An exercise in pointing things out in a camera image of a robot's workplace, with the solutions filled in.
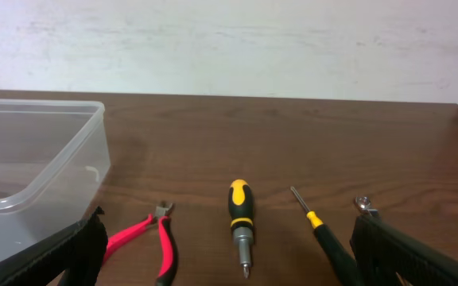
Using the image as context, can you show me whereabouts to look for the clear plastic container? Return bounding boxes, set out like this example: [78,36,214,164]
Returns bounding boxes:
[0,99,111,261]

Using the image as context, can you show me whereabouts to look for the slim yellow black screwdriver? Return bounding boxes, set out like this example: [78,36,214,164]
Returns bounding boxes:
[290,187,363,286]

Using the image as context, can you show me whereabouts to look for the small silver wrench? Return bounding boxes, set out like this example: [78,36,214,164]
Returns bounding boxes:
[354,196,380,218]

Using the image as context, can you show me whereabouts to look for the stubby yellow black screwdriver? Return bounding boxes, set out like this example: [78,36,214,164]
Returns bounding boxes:
[228,179,254,279]

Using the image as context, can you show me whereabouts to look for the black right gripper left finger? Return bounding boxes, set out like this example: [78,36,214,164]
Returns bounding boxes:
[0,207,108,286]

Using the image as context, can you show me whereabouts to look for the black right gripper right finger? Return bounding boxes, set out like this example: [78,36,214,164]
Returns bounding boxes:
[351,214,458,286]

